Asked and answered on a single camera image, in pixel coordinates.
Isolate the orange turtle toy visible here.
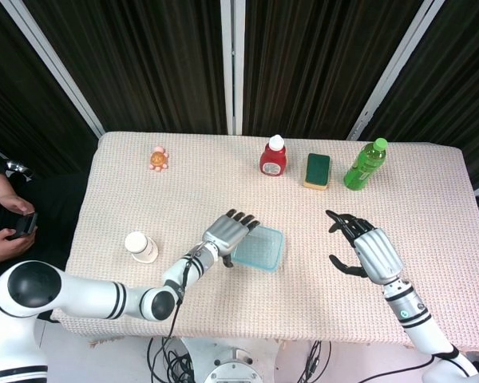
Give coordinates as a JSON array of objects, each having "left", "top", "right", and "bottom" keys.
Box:
[{"left": 148, "top": 146, "right": 171, "bottom": 172}]

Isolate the red sauce bottle white cap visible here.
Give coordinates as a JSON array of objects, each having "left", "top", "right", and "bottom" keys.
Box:
[{"left": 259, "top": 134, "right": 287, "bottom": 176}]

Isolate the black cable bundle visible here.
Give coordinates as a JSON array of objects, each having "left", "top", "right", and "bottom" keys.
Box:
[
  {"left": 298, "top": 339, "right": 333, "bottom": 383},
  {"left": 146, "top": 337, "right": 196, "bottom": 383}
]

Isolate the green yellow sponge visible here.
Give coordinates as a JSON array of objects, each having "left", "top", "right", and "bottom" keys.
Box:
[{"left": 303, "top": 152, "right": 331, "bottom": 191}]

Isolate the white robot torso base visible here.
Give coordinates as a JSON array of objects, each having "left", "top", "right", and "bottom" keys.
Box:
[{"left": 181, "top": 337, "right": 289, "bottom": 383}]

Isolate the pink waffle tablecloth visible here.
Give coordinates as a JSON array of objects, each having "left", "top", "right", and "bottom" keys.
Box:
[{"left": 49, "top": 131, "right": 479, "bottom": 354}]

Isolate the aluminium frame post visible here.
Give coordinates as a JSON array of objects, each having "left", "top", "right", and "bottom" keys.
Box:
[
  {"left": 220, "top": 0, "right": 247, "bottom": 136},
  {"left": 346, "top": 0, "right": 446, "bottom": 141},
  {"left": 0, "top": 0, "right": 105, "bottom": 139}
]

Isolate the bystander bare hand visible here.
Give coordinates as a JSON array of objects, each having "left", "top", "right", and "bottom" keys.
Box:
[
  {"left": 0, "top": 227, "right": 38, "bottom": 272},
  {"left": 0, "top": 194, "right": 36, "bottom": 216}
]

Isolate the green drink bottle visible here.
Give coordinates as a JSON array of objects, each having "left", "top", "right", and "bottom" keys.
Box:
[{"left": 342, "top": 137, "right": 389, "bottom": 192}]

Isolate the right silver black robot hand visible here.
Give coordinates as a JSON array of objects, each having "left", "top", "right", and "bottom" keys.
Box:
[{"left": 326, "top": 210, "right": 404, "bottom": 285}]

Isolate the clear plastic container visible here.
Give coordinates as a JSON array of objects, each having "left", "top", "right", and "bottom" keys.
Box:
[{"left": 230, "top": 225, "right": 286, "bottom": 274}]

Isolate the black smartphone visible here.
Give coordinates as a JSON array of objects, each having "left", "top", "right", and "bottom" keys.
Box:
[{"left": 7, "top": 212, "right": 39, "bottom": 241}]

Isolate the white plastic jar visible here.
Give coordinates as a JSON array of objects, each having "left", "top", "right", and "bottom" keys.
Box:
[{"left": 124, "top": 231, "right": 160, "bottom": 264}]

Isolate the black pleated curtain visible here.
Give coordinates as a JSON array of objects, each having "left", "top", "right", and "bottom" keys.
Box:
[
  {"left": 357, "top": 0, "right": 479, "bottom": 188},
  {"left": 22, "top": 0, "right": 228, "bottom": 135},
  {"left": 0, "top": 0, "right": 99, "bottom": 176},
  {"left": 243, "top": 0, "right": 424, "bottom": 140}
]

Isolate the shiny metal chair part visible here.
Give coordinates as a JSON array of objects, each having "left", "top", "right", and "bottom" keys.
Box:
[{"left": 6, "top": 159, "right": 35, "bottom": 180}]

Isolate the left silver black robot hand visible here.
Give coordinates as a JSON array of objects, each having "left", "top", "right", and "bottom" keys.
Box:
[{"left": 202, "top": 208, "right": 261, "bottom": 267}]

